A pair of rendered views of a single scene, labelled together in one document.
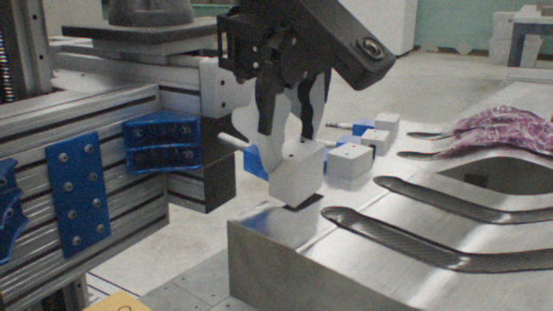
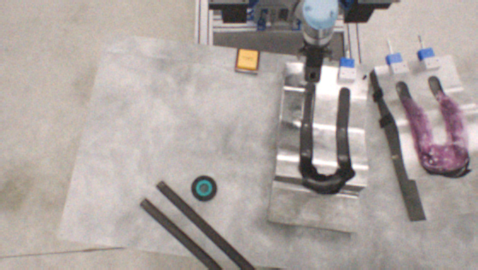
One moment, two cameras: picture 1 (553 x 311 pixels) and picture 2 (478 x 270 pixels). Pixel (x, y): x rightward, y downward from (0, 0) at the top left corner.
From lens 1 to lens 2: 100 cm
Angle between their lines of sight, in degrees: 61
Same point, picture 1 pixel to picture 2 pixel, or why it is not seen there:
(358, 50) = (307, 73)
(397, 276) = (289, 114)
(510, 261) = (309, 137)
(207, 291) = (280, 67)
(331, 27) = (308, 62)
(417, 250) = (308, 114)
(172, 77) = not seen: outside the picture
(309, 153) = not seen: hidden behind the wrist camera
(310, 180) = not seen: hidden behind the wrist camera
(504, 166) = (394, 126)
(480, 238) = (323, 129)
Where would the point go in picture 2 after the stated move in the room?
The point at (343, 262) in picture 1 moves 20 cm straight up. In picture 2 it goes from (287, 100) to (296, 74)
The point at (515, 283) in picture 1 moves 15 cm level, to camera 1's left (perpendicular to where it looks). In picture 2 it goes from (293, 139) to (265, 99)
